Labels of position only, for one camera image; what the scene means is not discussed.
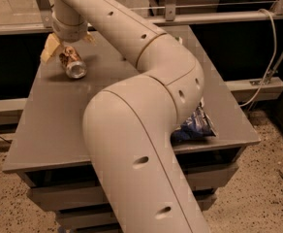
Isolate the grey drawer cabinet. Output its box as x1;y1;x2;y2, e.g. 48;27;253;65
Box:
3;26;259;233

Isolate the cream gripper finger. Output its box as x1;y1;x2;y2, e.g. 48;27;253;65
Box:
41;33;63;63
82;32;95;44

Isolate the white cable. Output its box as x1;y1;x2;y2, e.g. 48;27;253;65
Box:
237;8;278;109

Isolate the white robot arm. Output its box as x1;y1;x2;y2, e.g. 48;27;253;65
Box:
54;0;210;233

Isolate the blue Kettle chip bag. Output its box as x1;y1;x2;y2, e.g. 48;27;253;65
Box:
171;104;216;143

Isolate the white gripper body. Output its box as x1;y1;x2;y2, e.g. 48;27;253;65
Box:
52;14;87;43

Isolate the orange soda can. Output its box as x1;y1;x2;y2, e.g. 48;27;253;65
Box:
59;46;87;80

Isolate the metal railing frame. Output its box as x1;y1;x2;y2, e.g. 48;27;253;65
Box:
0;0;283;34

